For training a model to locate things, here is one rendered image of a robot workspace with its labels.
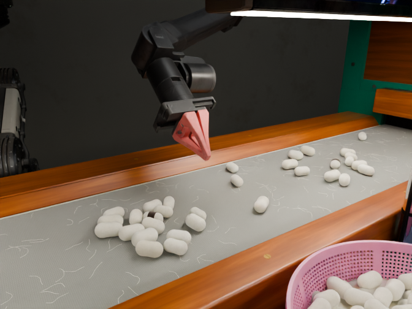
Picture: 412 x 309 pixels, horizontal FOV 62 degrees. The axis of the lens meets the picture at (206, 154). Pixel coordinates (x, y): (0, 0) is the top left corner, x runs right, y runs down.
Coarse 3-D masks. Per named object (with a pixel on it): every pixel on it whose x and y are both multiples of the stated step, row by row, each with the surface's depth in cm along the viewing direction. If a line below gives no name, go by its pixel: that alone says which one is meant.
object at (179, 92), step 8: (168, 80) 58; (184, 80) 60; (160, 88) 59; (168, 88) 58; (176, 88) 58; (184, 88) 58; (160, 96) 59; (168, 96) 58; (176, 96) 57; (184, 96) 57; (192, 96) 58; (200, 104) 58; (208, 104) 58; (160, 112) 55; (160, 120) 57; (176, 120) 59; (160, 128) 58; (168, 128) 59
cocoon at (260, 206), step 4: (260, 196) 57; (264, 196) 56; (260, 200) 55; (264, 200) 55; (268, 200) 56; (256, 204) 55; (260, 204) 54; (264, 204) 55; (268, 204) 56; (256, 208) 55; (260, 208) 54; (264, 208) 54; (260, 212) 55
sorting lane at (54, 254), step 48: (336, 144) 90; (384, 144) 90; (144, 192) 63; (192, 192) 63; (240, 192) 63; (288, 192) 63; (336, 192) 63; (0, 240) 48; (48, 240) 48; (96, 240) 48; (192, 240) 48; (240, 240) 48; (0, 288) 39; (48, 288) 39; (96, 288) 39; (144, 288) 39
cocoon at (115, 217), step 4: (104, 216) 50; (108, 216) 50; (112, 216) 50; (116, 216) 50; (120, 216) 51; (100, 220) 50; (104, 220) 50; (108, 220) 50; (112, 220) 50; (116, 220) 50; (120, 220) 50
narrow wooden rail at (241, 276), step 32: (384, 192) 57; (320, 224) 47; (352, 224) 47; (384, 224) 49; (256, 256) 41; (288, 256) 41; (160, 288) 35; (192, 288) 35; (224, 288) 35; (256, 288) 36
